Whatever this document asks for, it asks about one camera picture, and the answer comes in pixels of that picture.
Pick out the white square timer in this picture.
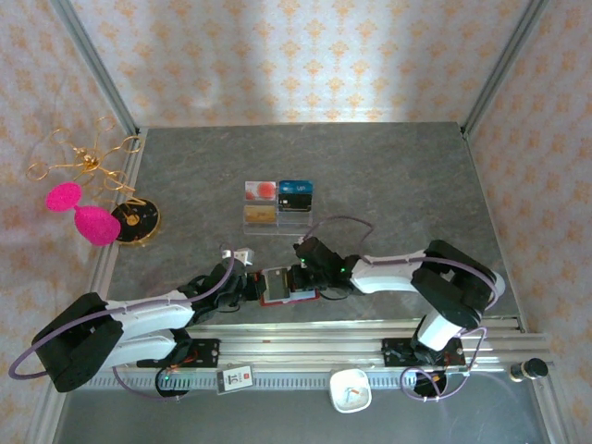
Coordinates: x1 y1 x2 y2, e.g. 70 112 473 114
328 366 375 414

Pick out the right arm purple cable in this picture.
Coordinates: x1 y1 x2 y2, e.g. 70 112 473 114
299 216 503 402

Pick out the gold card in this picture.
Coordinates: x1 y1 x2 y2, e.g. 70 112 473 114
242 204 278 227

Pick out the black knob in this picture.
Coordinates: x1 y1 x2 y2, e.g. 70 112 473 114
509 357 549 382

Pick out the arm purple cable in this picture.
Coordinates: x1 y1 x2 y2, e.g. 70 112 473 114
299 216 503 402
7 246 238 404

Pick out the gold wire ring stand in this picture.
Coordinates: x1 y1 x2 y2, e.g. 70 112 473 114
26 115 142 201

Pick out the blue card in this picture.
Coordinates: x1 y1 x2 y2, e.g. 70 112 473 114
277 179 315 196

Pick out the clear acrylic card stand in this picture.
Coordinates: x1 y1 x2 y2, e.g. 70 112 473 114
241 179 316 238

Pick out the red leather card holder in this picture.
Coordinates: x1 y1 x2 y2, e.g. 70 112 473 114
257 265 323 308

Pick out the white card with red circle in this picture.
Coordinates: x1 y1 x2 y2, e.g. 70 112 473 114
244 180 278 202

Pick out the white number tag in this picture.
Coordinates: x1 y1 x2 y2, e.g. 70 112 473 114
216 364 253 396

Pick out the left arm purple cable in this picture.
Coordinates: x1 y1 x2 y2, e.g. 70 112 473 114
7 246 238 404

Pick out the grey card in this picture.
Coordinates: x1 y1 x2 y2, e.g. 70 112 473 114
263 267 293 300

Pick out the black card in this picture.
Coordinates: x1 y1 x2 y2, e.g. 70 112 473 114
277 193 313 213

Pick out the black round gold-rimmed base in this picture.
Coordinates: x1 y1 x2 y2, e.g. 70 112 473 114
110 197 163 247

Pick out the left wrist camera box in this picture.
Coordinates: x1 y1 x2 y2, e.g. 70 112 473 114
220 246 256 268

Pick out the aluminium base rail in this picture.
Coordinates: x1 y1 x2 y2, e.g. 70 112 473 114
48 317 552 375

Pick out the pink double oval puff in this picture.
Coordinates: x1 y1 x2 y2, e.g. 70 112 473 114
45 181 123 247

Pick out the aluminium frame post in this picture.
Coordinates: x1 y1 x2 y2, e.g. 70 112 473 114
48 0 141 134
461 0 549 136

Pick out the perforated grey cable duct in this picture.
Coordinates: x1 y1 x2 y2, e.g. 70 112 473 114
68 373 466 390

